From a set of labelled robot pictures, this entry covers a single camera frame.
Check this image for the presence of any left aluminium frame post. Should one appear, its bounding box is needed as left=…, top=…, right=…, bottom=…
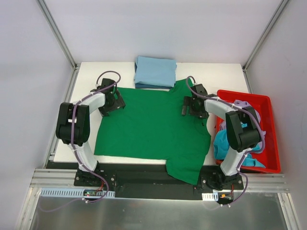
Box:
left=35, top=0, right=81, bottom=71

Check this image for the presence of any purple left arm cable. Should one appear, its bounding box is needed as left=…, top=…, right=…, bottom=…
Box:
left=71, top=70, right=121, bottom=171

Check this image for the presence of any light blue folded t-shirt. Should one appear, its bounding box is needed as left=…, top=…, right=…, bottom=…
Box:
left=133, top=56, right=177, bottom=88

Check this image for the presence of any aluminium frame post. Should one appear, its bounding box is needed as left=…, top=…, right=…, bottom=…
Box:
left=241, top=0, right=290, bottom=72
left=35, top=0, right=81, bottom=71

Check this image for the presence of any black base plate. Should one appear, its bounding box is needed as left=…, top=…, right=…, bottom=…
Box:
left=46, top=162, right=243, bottom=200

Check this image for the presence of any right aluminium frame post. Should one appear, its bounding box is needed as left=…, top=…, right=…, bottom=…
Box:
left=241, top=0, right=290, bottom=72

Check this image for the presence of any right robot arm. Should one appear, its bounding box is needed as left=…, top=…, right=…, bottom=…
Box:
left=188, top=84, right=265, bottom=189

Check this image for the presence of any teal crumpled t-shirt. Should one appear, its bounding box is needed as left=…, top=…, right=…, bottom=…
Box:
left=213, top=121, right=266, bottom=168

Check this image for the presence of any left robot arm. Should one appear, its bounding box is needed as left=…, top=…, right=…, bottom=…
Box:
left=56, top=78, right=125, bottom=186

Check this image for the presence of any lavender crumpled t-shirt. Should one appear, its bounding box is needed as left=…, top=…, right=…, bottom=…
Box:
left=217, top=100, right=261, bottom=133

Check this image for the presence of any green t-shirt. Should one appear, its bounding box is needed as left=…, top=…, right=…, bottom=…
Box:
left=94, top=80, right=211, bottom=185

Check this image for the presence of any red plastic bin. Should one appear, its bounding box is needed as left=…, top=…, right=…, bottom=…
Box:
left=217, top=90, right=281, bottom=173

